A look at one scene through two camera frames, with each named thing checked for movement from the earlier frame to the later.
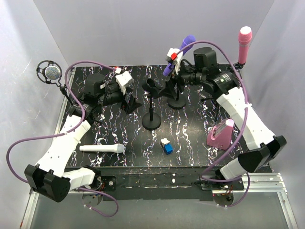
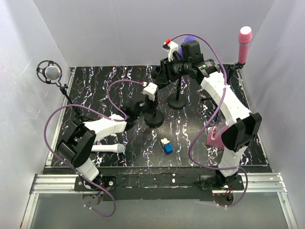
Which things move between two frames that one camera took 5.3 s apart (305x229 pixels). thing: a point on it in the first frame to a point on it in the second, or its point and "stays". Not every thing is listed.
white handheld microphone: (118, 148) stays
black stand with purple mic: (177, 103) stays
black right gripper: (168, 90) to (162, 78)
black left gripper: (132, 104) to (147, 99)
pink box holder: (221, 134) stays
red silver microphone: (49, 71) stays
